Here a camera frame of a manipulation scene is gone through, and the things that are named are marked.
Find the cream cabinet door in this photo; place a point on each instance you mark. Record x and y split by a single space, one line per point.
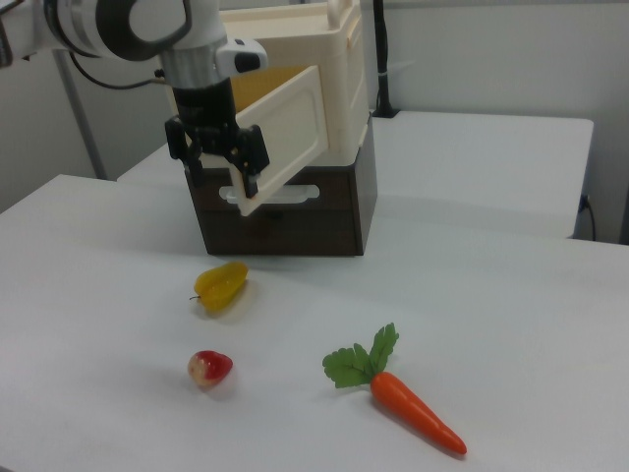
290 128

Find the red toy strawberry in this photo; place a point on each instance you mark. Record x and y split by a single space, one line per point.
209 369

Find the cream plastic cabinet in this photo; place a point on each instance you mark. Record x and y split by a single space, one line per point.
344 74

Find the dark brown wooden box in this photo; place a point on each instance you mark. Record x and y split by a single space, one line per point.
319 221

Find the orange toy carrot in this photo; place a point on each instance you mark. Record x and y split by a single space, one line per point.
403 398

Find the grey metal frame post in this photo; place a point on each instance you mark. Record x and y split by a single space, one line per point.
81 123

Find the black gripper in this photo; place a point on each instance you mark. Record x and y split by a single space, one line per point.
204 110

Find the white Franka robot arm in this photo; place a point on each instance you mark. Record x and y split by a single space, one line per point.
123 24

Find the yellow toy starfruit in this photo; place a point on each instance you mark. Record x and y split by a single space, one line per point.
221 287

